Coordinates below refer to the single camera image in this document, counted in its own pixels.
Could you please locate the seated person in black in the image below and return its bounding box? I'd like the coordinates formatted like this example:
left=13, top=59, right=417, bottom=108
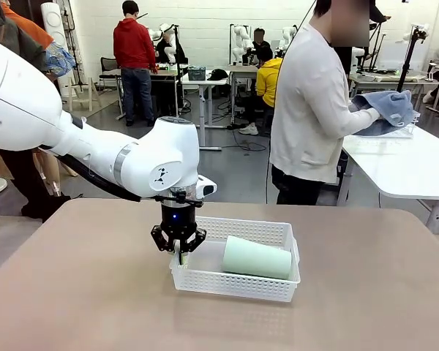
left=251, top=28, right=272, bottom=53

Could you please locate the person in white sweater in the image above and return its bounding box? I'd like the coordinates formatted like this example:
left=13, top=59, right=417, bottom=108
left=269, top=0, right=382, bottom=206

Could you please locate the thin black hanging cable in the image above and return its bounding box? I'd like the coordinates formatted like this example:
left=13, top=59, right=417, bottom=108
left=264, top=0, right=318, bottom=204

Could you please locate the person in red hoodie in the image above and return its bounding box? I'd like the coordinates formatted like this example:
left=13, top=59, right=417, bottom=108
left=113, top=0, right=159, bottom=127

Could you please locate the person's left forearm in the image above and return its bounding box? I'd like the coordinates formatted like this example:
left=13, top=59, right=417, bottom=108
left=348, top=101, right=374, bottom=113

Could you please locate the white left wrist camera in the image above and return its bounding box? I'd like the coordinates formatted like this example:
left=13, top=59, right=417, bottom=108
left=197, top=175, right=218, bottom=197

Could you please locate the person in black with headset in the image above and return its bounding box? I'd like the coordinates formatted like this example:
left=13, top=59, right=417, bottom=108
left=155, top=29, right=187, bottom=66

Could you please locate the green plastic crate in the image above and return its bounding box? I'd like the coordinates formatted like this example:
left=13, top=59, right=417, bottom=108
left=187, top=66, right=207, bottom=82

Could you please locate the black camera tripod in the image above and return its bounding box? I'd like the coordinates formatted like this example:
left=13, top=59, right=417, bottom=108
left=395, top=26, right=429, bottom=93

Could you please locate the person in dark jacket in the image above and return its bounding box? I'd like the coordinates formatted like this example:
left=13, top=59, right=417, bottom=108
left=0, top=0, right=73, bottom=222

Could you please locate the black light stand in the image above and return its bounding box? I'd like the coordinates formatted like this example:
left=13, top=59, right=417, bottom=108
left=62, top=7, right=89, bottom=93

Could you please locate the person's right forearm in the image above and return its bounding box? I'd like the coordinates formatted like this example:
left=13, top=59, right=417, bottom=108
left=345, top=107, right=381, bottom=135

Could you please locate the white wire dish rack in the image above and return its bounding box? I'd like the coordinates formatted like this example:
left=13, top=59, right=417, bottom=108
left=386, top=112, right=422, bottom=140

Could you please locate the desk with robot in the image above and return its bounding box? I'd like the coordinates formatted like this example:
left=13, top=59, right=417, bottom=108
left=228, top=64, right=259, bottom=126

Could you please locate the black upright pole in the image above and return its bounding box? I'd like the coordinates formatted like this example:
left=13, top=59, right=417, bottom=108
left=173, top=24, right=183, bottom=122

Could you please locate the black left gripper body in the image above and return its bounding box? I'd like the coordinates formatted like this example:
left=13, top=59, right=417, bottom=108
left=160, top=197, right=199, bottom=239

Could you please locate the black cap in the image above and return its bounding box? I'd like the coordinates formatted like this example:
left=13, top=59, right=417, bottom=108
left=206, top=68, right=230, bottom=82

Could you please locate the white side table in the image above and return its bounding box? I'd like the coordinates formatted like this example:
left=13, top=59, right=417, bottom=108
left=336, top=124, right=439, bottom=235

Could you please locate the pale green cup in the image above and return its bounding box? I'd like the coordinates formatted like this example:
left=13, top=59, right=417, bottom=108
left=221, top=235, right=293, bottom=282

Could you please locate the white standing desk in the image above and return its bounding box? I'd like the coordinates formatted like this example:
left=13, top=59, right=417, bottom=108
left=180, top=71, right=236, bottom=151

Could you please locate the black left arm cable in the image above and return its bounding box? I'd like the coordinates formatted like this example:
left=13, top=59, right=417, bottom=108
left=39, top=145, right=159, bottom=203

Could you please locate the white tower fan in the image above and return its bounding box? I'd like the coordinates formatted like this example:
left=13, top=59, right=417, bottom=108
left=40, top=2, right=74, bottom=98

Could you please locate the white perforated plastic basket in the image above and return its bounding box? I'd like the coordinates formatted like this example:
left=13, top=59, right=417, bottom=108
left=168, top=215, right=302, bottom=303

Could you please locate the long background desk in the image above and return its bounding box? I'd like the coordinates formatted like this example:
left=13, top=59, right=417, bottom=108
left=349, top=71, right=439, bottom=107

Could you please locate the grey-blue towel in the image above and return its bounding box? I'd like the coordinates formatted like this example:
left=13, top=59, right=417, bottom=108
left=350, top=89, right=421, bottom=137

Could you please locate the black mesh chair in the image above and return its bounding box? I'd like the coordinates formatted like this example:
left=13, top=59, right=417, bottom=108
left=98, top=56, right=122, bottom=91

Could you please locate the person in orange top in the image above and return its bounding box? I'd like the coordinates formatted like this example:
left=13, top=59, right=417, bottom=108
left=1, top=1, right=77, bottom=78

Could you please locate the person in yellow hoodie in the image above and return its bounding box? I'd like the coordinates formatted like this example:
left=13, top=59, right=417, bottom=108
left=239, top=45, right=284, bottom=137

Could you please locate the white step stool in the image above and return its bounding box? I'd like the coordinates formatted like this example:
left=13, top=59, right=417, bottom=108
left=67, top=76, right=102, bottom=113

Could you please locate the grey-top work desk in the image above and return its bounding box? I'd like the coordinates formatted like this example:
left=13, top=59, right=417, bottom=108
left=116, top=65, right=182, bottom=122

